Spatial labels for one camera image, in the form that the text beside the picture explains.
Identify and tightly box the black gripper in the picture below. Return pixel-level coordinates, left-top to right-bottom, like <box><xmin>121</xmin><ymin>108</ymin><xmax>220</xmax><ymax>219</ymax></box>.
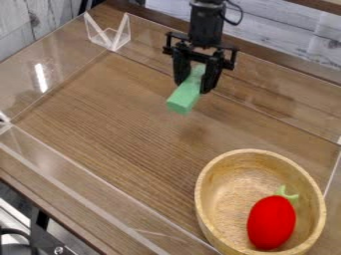
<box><xmin>164</xmin><ymin>1</ymin><xmax>240</xmax><ymax>94</ymax></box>

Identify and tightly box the green rectangular stick block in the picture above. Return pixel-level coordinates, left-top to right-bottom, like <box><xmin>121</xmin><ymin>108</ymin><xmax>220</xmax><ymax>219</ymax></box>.
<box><xmin>168</xmin><ymin>65</ymin><xmax>205</xmax><ymax>115</ymax></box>

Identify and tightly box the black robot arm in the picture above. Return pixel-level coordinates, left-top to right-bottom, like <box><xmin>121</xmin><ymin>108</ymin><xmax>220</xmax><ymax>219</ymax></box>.
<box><xmin>164</xmin><ymin>0</ymin><xmax>244</xmax><ymax>94</ymax></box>

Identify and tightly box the light wooden oval bowl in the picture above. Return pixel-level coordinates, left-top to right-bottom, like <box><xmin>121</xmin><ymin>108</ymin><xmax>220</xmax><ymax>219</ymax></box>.
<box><xmin>194</xmin><ymin>148</ymin><xmax>327</xmax><ymax>255</ymax></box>

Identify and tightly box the red plush tomato toy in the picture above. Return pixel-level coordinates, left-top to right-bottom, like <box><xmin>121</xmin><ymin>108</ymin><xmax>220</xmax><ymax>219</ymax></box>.
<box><xmin>246</xmin><ymin>185</ymin><xmax>300</xmax><ymax>250</ymax></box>

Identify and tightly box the clear acrylic corner bracket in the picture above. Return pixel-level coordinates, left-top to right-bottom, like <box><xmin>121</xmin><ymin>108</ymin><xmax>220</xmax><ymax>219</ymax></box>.
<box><xmin>85</xmin><ymin>12</ymin><xmax>131</xmax><ymax>52</ymax></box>

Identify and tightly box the clear acrylic tray wall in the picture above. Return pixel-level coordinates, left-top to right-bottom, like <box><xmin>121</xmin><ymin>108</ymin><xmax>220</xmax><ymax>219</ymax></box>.
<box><xmin>0</xmin><ymin>113</ymin><xmax>220</xmax><ymax>255</ymax></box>

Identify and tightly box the black cable under table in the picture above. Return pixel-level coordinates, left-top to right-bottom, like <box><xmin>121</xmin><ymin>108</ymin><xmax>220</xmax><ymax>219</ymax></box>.
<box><xmin>0</xmin><ymin>226</ymin><xmax>42</xmax><ymax>255</ymax></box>

